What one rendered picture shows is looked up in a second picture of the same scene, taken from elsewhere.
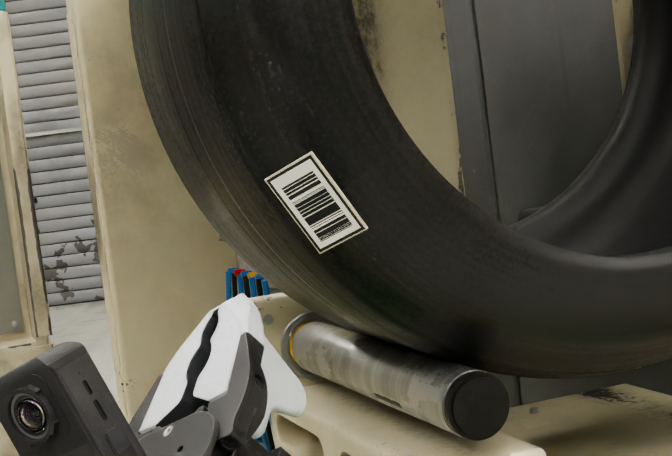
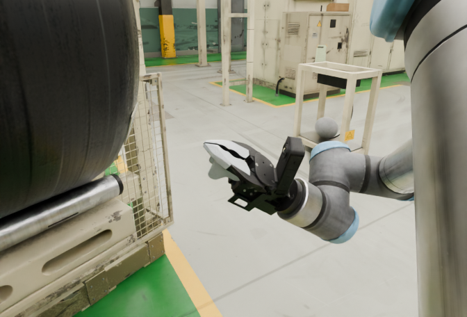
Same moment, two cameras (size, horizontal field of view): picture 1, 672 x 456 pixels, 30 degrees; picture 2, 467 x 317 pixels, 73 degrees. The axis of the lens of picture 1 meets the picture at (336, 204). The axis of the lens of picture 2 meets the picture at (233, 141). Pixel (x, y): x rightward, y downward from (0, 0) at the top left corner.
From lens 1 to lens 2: 1.03 m
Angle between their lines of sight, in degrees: 119
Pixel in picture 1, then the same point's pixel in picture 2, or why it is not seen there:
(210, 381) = (243, 152)
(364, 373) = (37, 223)
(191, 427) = (258, 158)
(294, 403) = not seen: hidden behind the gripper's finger
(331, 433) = (29, 265)
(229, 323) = (226, 142)
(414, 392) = (96, 197)
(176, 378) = (237, 160)
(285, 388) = not seen: hidden behind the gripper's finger
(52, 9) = not seen: outside the picture
